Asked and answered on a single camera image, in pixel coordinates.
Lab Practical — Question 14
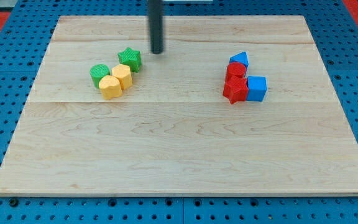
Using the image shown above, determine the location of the light wooden board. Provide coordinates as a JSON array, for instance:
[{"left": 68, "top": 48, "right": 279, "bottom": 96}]
[{"left": 0, "top": 16, "right": 358, "bottom": 197}]

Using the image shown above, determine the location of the red star block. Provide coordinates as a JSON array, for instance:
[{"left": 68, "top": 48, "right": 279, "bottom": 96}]
[{"left": 223, "top": 76, "right": 249, "bottom": 104}]

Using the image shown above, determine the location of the yellow hexagon block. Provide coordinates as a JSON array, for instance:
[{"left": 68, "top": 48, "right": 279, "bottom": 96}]
[{"left": 112, "top": 64, "right": 133, "bottom": 90}]

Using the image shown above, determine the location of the red cylinder block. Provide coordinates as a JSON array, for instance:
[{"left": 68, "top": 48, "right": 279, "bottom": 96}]
[{"left": 225, "top": 62, "right": 247, "bottom": 81}]

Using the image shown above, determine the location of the green star block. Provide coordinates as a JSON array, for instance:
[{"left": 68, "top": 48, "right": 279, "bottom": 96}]
[{"left": 117, "top": 47, "right": 142, "bottom": 73}]

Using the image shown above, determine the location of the yellow heart block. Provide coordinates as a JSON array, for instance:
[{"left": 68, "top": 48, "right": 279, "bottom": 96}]
[{"left": 99, "top": 75, "right": 122, "bottom": 100}]

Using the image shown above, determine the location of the blue cube block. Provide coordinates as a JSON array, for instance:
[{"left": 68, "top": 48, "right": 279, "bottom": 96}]
[{"left": 246, "top": 76, "right": 267, "bottom": 101}]

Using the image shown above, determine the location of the blue triangle block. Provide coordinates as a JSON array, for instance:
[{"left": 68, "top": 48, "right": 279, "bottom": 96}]
[{"left": 229, "top": 51, "right": 249, "bottom": 68}]

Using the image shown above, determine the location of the green cylinder block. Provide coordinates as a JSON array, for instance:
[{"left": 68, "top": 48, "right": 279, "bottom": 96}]
[{"left": 89, "top": 64, "right": 110, "bottom": 88}]

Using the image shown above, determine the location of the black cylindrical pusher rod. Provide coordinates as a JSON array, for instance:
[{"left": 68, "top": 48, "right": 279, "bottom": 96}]
[{"left": 148, "top": 0, "right": 164, "bottom": 54}]

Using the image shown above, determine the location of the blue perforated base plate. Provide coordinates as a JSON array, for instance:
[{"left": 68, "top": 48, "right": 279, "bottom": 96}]
[{"left": 0, "top": 0, "right": 358, "bottom": 223}]

